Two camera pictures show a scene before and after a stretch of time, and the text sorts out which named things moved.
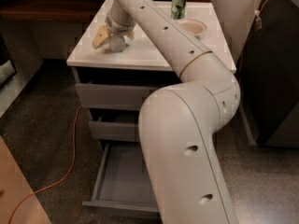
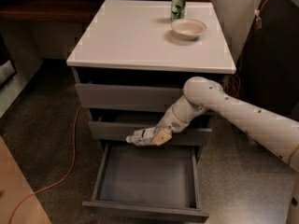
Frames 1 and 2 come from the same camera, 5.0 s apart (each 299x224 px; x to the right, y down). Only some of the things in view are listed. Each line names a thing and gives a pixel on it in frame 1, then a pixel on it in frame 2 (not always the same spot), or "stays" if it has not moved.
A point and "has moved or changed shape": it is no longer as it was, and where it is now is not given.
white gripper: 118,26 -> 172,121
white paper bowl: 192,26 stays
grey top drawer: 114,96 stays
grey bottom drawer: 123,181 stays
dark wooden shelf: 68,7 stays
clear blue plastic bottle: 116,44 has moved or changed shape
